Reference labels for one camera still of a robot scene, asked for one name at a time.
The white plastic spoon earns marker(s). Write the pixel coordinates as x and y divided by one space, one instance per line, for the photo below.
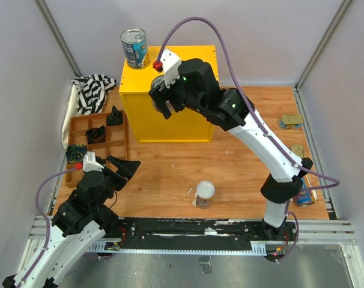
311 186

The black white striped cloth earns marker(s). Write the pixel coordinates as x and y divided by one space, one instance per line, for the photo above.
92 91

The white cloth roll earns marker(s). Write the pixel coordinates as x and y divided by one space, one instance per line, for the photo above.
70 112

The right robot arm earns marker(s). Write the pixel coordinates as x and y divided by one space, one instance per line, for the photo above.
238 116

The gold oval tin can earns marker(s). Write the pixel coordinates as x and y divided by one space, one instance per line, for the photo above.
298 150

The blue yellow rolled cloth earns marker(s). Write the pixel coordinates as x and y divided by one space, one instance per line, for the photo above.
75 153

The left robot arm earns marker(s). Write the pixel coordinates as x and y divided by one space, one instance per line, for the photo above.
79 222

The white lid clear jar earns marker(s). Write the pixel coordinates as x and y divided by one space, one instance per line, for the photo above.
205 191

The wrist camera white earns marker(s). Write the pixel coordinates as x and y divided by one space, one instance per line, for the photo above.
170 63
89 163

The colourful tall can lying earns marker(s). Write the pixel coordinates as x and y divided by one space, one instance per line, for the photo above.
304 197

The black folded cloth top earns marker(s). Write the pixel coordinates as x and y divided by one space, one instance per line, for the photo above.
115 117

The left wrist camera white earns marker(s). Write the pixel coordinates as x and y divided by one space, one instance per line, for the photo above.
89 163

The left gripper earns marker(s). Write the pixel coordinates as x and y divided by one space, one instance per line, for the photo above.
126 169

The yellow wooden box counter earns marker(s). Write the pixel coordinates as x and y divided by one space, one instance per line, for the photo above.
149 125

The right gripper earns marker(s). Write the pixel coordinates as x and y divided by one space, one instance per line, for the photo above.
161 92

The blue label tin can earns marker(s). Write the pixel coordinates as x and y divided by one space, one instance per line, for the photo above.
134 41

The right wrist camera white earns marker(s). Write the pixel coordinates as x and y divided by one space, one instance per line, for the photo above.
170 63

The gold rectangular tin can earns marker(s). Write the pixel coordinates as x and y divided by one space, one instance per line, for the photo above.
291 121

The black rolled cloth middle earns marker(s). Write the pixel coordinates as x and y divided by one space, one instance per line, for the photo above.
96 135

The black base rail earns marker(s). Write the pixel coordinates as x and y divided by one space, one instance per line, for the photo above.
191 235

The dark blue tin can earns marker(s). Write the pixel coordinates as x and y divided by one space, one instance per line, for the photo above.
159 84

